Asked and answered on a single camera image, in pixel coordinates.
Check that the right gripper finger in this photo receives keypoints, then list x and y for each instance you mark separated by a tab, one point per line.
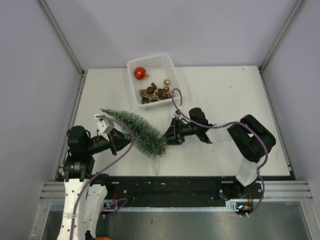
173	139
172	131

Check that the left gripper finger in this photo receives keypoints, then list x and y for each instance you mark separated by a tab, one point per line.
120	142
117	134

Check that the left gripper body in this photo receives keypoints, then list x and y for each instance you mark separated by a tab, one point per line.
97	143

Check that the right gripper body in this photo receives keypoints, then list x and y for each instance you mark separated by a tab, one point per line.
185	129

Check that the small green christmas tree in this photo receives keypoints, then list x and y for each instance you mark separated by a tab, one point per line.
147	138

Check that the brown and gold ornament garland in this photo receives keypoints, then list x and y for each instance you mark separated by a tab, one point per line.
153	93

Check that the white plastic basket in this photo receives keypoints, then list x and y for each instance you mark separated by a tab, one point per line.
159	67

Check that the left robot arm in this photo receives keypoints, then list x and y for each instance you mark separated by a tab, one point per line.
84	192

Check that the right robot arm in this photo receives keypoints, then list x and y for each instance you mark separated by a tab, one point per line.
252	139

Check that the gold bauble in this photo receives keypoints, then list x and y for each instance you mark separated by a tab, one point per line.
167	82

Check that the red glitter bauble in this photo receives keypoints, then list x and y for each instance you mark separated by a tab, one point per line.
140	73

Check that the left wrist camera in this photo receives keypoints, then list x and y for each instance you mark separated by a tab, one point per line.
105	126

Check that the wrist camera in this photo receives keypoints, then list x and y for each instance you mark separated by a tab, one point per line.
177	115
105	126

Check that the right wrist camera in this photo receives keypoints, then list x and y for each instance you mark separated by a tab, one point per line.
177	115

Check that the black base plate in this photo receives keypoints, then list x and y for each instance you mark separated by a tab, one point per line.
177	191

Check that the white cable duct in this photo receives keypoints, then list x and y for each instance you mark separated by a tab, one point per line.
230	206

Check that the left aluminium corner post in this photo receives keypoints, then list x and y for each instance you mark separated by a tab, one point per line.
60	35

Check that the aluminium corner post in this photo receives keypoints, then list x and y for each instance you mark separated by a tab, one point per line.
60	35
293	15

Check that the aluminium frame rail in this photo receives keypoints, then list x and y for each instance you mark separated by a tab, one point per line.
278	191

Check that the right aluminium corner post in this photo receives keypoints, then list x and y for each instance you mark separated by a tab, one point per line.
293	15

